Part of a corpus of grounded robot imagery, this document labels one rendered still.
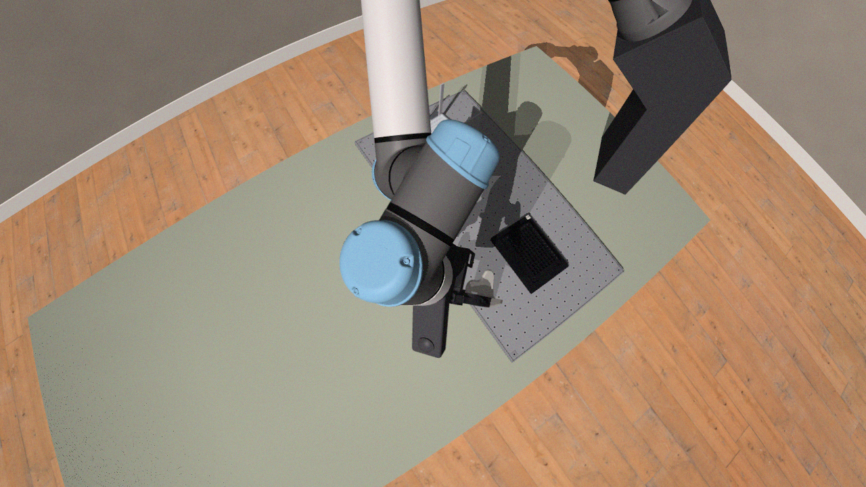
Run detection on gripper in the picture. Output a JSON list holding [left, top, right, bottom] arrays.
[[441, 243, 503, 307]]

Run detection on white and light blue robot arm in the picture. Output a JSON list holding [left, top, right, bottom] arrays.
[[340, 0, 692, 358]]

